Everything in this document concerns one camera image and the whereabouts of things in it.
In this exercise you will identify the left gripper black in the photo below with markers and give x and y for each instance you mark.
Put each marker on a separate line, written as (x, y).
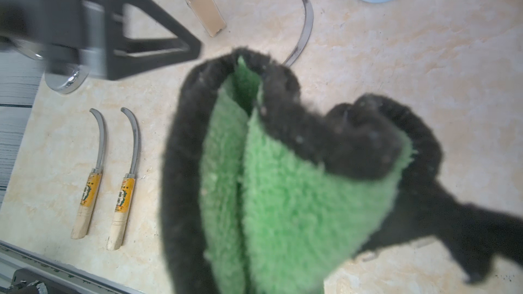
(72, 33)

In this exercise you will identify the sickle wooden handle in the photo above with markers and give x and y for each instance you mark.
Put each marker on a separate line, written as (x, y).
(90, 192)
(125, 195)
(304, 36)

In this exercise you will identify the green microfiber rag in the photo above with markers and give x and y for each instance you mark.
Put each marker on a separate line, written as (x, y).
(259, 194)

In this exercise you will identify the silver metal glass rack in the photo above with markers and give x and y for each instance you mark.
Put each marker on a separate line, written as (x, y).
(65, 79)

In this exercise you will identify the aluminium rail frame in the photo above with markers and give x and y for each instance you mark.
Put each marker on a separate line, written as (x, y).
(20, 268)

